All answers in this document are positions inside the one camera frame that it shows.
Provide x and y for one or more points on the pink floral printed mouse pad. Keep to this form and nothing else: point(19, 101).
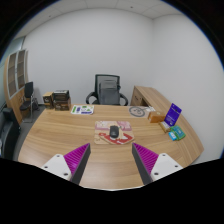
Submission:
point(125, 136)

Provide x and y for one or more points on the purple upright card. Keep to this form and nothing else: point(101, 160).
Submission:
point(173, 114)

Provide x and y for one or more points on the wooden shelf unit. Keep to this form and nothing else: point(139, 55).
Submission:
point(11, 100)

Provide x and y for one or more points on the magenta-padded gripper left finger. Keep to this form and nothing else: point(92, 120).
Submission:
point(59, 165)

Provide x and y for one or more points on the wooden side desk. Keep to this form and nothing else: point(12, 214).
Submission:
point(146, 95)

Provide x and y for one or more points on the black computer mouse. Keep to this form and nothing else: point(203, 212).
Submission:
point(114, 131)

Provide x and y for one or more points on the black sofa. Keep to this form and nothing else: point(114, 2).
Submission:
point(7, 133)

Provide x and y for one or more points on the small dark brown box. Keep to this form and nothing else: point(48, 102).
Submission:
point(48, 100)

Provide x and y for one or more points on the green packet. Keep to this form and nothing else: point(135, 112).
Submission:
point(179, 132)

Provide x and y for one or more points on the large dark brown box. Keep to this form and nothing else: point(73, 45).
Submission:
point(62, 100)

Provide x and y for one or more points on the white printed leaflet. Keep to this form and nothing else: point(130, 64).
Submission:
point(82, 109)

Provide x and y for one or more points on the black mesh office chair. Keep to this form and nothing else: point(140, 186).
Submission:
point(107, 90)

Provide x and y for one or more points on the small beige box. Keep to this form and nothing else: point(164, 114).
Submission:
point(164, 127)

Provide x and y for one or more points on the blue packet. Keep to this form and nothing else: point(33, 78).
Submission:
point(172, 136)

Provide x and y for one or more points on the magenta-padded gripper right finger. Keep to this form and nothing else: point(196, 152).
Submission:
point(163, 165)

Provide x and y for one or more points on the orange cardboard box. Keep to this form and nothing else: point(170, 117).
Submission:
point(156, 117)

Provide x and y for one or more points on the small black chair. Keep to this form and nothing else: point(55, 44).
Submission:
point(28, 90)

